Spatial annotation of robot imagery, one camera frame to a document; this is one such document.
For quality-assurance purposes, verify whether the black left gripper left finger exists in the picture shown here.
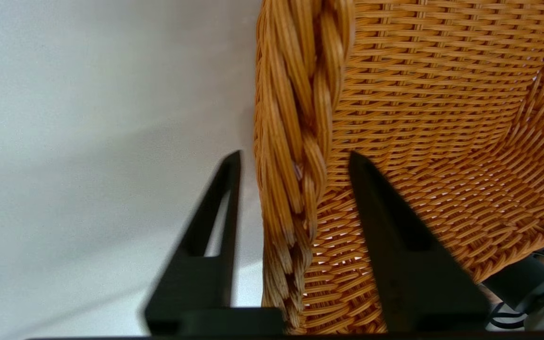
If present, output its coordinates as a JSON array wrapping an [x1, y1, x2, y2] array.
[[144, 150, 242, 336]]

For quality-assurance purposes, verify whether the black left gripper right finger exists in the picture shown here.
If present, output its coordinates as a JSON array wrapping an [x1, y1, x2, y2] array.
[[348, 151, 491, 332]]

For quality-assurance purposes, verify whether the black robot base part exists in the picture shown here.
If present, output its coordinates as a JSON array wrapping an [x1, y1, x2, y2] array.
[[482, 255, 544, 313]]

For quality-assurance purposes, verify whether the orange woven wicker basket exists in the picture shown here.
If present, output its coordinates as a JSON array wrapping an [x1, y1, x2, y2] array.
[[253, 0, 544, 335]]

